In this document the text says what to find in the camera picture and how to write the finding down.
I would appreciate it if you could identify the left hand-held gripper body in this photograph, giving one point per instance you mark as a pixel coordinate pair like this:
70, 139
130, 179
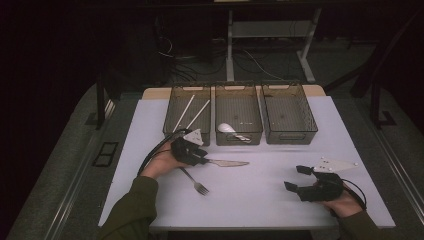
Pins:
186, 150

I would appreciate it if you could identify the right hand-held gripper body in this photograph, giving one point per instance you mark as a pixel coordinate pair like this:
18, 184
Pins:
323, 190

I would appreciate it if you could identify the metal table knife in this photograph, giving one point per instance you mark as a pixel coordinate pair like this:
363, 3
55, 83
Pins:
233, 163

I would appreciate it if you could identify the translucent brown plastic bin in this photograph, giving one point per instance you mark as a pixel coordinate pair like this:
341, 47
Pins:
200, 123
238, 106
288, 115

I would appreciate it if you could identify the white ceramic spoon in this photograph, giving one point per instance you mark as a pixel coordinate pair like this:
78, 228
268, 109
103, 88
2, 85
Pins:
225, 127

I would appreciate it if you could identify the person's right hand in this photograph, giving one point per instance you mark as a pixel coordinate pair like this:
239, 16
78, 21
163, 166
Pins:
345, 205

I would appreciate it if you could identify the person's left hand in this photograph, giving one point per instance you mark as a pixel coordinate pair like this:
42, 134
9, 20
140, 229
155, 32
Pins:
161, 163

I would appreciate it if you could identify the metal fork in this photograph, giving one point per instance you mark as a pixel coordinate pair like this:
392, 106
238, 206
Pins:
201, 189

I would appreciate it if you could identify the black metal stand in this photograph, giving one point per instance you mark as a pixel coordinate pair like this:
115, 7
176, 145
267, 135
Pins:
100, 100
375, 103

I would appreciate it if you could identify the silver floor rail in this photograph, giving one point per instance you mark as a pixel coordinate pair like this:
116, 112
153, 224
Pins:
398, 168
74, 186

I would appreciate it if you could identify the white metal desk frame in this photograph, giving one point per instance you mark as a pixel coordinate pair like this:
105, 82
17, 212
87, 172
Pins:
266, 29

